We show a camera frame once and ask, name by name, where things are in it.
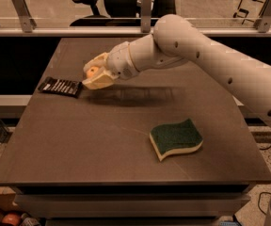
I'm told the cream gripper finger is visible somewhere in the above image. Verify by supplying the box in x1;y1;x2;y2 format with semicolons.
82;67;117;89
83;53;108;75

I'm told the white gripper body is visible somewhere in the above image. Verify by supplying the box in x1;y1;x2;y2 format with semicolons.
106;41;139;80

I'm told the orange fruit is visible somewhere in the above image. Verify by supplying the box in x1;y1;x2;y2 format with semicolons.
86;66;100;78

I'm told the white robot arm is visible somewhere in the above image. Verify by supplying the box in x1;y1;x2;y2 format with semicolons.
82;14;271;127

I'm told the black rxbar chocolate wrapper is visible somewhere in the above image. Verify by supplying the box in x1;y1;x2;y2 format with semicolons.
38;76;83;98

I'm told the black office chair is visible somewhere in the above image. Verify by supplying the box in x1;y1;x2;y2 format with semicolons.
71;0;176;26

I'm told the green yellow sponge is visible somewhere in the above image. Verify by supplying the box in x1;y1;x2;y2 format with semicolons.
150;119;203;162

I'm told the yellow black cart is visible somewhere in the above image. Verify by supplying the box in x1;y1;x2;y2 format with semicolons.
232;0;266;24

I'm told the orange ball under table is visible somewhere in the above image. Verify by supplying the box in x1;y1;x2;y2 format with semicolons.
1;213;21;226

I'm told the middle metal rail bracket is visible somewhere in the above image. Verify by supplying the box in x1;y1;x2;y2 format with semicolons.
141;0;151;33

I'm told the metal rail bracket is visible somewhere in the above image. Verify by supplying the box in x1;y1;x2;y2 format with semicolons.
141;0;151;33
254;0;271;33
11;0;37;33

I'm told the left metal rail bracket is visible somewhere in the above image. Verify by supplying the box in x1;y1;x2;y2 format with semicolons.
11;0;37;33

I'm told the glass barrier rail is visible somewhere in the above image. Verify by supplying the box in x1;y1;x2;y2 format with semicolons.
0;15;271;38

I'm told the right metal rail bracket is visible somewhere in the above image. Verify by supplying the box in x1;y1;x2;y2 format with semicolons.
254;0;271;33

